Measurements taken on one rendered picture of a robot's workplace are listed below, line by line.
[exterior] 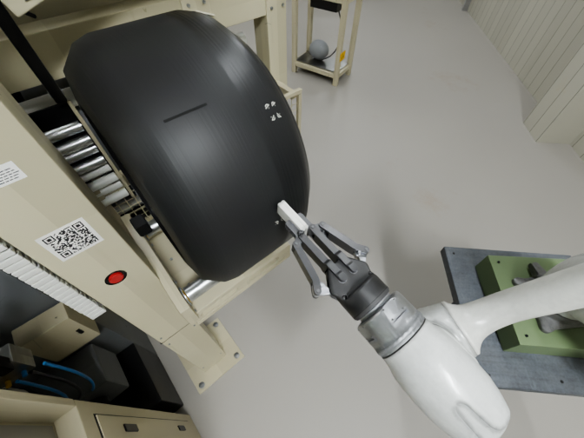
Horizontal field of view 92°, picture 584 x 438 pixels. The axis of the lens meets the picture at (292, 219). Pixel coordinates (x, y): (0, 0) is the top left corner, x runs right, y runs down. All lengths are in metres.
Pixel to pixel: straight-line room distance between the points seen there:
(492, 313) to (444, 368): 0.20
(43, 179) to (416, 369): 0.60
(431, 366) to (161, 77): 0.55
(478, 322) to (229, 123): 0.54
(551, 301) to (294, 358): 1.30
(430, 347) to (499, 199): 2.30
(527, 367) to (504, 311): 0.66
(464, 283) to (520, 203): 1.56
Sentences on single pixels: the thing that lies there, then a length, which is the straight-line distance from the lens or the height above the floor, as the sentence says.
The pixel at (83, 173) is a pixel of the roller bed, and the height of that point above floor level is 1.05.
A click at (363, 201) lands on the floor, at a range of 2.23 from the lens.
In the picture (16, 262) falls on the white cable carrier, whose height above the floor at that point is 1.22.
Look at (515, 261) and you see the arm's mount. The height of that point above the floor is 0.74.
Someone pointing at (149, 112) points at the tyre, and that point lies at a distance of 0.47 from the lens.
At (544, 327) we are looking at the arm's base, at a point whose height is 0.76.
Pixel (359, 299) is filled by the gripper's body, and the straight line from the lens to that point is 0.45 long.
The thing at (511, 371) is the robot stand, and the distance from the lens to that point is 1.23.
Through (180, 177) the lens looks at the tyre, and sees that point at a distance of 0.45.
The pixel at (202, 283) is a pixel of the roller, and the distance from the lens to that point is 0.84.
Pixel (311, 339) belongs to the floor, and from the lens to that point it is 1.71.
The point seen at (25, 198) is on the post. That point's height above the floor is 1.33.
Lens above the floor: 1.66
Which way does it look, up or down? 54 degrees down
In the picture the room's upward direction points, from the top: straight up
